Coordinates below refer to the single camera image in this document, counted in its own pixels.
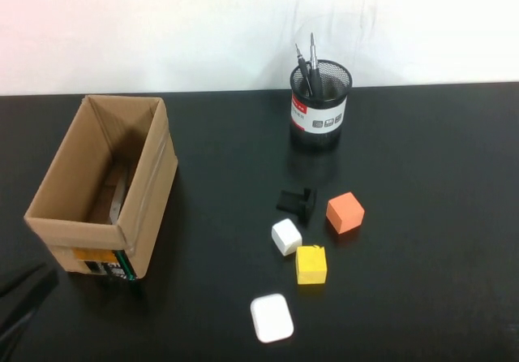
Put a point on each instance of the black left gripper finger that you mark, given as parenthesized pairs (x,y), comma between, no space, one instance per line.
(28,297)
(20,280)

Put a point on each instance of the orange foam block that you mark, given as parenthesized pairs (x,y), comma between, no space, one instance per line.
(345,214)

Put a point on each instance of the white foam block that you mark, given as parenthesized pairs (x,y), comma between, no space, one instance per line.
(286,237)

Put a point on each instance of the white earbud case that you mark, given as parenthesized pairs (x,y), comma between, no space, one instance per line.
(271,318)

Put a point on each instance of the thin black screwdriver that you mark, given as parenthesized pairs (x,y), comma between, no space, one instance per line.
(303,70)

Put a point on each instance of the black plastic bracket part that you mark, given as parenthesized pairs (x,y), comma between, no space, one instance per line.
(291,201)

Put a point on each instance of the black mesh pen holder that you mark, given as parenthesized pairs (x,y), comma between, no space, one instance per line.
(320,126)

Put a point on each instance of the yellow foam block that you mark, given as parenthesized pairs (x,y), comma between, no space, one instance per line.
(311,265)

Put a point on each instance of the open brown cardboard box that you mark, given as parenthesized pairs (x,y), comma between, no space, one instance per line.
(142,216)

